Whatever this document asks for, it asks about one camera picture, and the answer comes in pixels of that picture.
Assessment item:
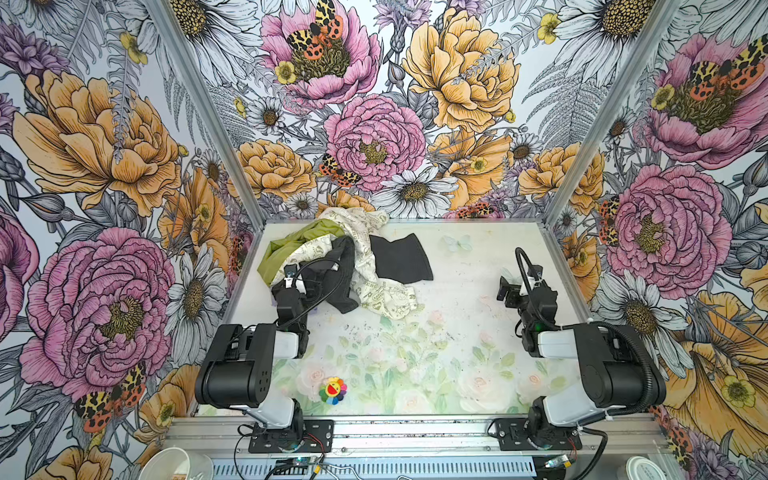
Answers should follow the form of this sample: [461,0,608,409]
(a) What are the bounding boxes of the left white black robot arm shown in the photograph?
[195,264,311,451]

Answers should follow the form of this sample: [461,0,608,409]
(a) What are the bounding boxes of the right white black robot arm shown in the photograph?
[488,278,666,451]

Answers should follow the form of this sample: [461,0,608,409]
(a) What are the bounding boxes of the dark grey denim cloth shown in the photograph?
[301,236,359,314]

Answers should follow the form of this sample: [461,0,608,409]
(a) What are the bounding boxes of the green cloth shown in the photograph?
[257,219,345,286]

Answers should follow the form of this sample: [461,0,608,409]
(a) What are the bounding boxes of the cream printed cloth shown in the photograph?
[271,206,419,321]

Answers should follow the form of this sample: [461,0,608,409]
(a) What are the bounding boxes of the black cloth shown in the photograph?
[369,233,434,285]

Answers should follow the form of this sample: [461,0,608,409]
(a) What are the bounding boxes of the rainbow flower toy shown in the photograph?
[318,377,348,405]

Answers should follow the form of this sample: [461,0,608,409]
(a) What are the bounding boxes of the white round lid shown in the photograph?
[620,456,667,480]

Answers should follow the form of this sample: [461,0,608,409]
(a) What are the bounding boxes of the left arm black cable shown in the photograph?
[277,257,350,332]

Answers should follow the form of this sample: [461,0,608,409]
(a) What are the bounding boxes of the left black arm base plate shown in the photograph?
[248,420,335,454]

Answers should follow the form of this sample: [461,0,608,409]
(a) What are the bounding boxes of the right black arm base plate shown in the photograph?
[486,417,582,451]

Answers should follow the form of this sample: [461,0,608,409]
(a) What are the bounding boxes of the aluminium front rail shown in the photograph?
[165,414,667,459]

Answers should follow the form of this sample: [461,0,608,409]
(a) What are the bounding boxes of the right aluminium corner post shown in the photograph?
[542,0,681,227]

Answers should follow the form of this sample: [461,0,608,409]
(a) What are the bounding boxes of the aluminium corner post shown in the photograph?
[542,0,681,227]
[147,1,266,232]

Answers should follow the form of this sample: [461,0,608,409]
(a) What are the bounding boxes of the left aluminium corner post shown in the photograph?
[147,1,266,232]

